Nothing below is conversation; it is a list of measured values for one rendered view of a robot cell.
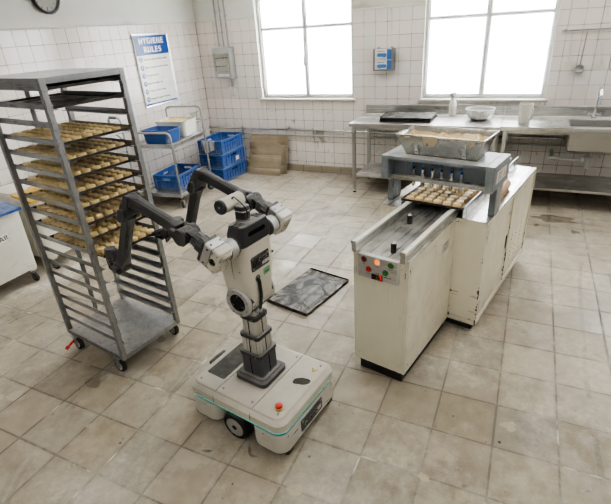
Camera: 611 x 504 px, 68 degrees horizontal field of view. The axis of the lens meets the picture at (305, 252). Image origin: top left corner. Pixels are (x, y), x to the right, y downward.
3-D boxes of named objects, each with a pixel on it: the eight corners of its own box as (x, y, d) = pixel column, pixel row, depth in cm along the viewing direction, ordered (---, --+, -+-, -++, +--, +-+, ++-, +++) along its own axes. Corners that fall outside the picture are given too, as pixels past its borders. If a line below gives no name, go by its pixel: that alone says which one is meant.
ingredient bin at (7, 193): (56, 273, 431) (29, 197, 397) (15, 261, 459) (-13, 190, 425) (102, 249, 474) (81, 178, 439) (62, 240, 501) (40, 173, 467)
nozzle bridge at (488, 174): (401, 189, 334) (403, 143, 319) (504, 205, 294) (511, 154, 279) (380, 203, 311) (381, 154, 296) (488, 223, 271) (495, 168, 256)
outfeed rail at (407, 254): (506, 164, 374) (508, 156, 371) (510, 164, 372) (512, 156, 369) (399, 264, 233) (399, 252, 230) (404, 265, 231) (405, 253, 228)
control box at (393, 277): (360, 272, 256) (360, 250, 249) (399, 283, 242) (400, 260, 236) (357, 275, 253) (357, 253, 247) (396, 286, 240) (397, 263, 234)
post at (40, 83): (128, 358, 291) (43, 77, 215) (124, 361, 289) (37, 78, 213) (125, 357, 293) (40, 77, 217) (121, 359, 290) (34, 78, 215)
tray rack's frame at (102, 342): (184, 330, 329) (125, 67, 249) (125, 372, 291) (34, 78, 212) (128, 307, 362) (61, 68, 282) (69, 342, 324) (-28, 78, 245)
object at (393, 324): (402, 312, 339) (407, 199, 299) (447, 327, 320) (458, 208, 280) (353, 366, 289) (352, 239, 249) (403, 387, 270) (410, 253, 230)
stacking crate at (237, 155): (224, 157, 706) (222, 144, 697) (245, 158, 690) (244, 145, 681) (200, 168, 658) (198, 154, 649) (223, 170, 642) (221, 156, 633)
